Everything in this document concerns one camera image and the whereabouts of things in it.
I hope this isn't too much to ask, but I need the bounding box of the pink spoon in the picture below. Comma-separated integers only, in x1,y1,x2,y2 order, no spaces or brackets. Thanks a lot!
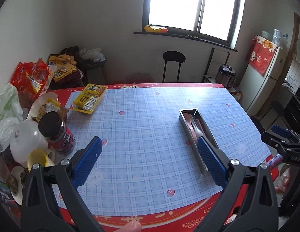
183,113,197,142

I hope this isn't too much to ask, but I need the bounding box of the right hand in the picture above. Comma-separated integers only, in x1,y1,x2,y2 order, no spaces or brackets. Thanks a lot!
275,168,291,194

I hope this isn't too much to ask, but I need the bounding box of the left hand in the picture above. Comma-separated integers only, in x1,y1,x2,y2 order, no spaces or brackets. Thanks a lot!
114,220,142,232

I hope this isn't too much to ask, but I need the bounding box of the dark blue spoon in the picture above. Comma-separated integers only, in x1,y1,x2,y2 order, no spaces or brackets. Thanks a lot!
190,115,203,139

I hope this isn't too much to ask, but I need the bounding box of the yellow cup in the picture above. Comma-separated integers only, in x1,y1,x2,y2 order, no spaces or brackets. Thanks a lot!
27,149,56,171

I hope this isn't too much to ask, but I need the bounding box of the steel utensil tray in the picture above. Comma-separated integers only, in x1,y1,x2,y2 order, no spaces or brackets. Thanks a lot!
179,109,219,174

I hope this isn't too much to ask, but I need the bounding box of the red-labelled jar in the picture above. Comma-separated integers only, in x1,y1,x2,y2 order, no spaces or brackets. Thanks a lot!
38,112,74,152

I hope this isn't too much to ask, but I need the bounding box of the yellow snack package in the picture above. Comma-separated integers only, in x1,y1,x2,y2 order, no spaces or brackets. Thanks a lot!
70,83,108,114

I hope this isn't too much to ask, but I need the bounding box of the white refrigerator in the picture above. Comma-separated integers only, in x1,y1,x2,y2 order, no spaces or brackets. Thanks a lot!
239,45,286,117

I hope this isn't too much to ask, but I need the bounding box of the rice cooker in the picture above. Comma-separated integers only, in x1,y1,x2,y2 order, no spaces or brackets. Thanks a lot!
215,65,236,89

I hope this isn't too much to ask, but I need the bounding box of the white plastic bag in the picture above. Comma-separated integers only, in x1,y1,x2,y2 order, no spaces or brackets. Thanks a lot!
0,83,23,153

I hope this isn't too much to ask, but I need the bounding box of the red snack bag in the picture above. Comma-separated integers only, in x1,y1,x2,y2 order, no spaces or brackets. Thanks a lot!
10,59,56,101

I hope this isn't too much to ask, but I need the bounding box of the red cloth on refrigerator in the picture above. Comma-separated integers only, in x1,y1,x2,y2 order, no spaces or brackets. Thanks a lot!
246,35,278,75

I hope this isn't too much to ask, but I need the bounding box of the black round stool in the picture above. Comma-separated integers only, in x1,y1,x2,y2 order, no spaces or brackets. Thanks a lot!
161,50,186,83

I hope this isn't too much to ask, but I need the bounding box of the window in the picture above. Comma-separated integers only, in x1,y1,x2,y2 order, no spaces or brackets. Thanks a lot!
141,0,245,49

